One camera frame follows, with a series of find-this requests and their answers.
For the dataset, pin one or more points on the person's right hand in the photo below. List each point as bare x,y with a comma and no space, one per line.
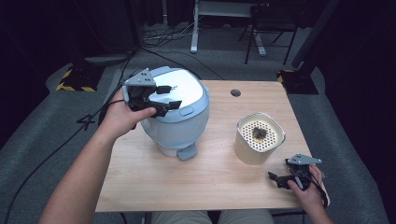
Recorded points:
311,197

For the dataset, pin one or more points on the person's leg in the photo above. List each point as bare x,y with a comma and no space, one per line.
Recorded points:
246,217
180,218

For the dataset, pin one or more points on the grey tape piece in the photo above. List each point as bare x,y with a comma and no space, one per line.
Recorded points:
323,175

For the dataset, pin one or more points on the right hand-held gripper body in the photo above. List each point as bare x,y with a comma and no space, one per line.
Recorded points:
302,159

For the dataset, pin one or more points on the yellow black striped stand base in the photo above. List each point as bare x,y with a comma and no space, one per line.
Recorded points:
299,82
77,84

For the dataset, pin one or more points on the person's left hand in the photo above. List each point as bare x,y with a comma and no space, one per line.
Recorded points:
120,119

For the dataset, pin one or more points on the beige container with perforated strainer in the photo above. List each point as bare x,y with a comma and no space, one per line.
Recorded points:
249,149

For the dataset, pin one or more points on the white desk frame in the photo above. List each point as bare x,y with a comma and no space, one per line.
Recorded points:
195,37

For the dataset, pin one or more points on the black tape floor mark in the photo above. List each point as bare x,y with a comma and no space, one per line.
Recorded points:
86,119

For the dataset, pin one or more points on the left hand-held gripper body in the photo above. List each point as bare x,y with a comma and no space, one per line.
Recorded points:
140,81

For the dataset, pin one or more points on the black chair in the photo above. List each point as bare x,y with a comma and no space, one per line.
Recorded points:
271,23

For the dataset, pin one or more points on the person's left leg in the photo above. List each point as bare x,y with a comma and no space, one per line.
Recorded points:
180,218

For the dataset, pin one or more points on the light blue rice cooker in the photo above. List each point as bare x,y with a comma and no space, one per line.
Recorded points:
177,130

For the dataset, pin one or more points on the person's right leg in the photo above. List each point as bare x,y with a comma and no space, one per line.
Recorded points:
246,217

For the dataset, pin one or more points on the dark and yellow food scraps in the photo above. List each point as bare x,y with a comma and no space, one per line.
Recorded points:
259,133

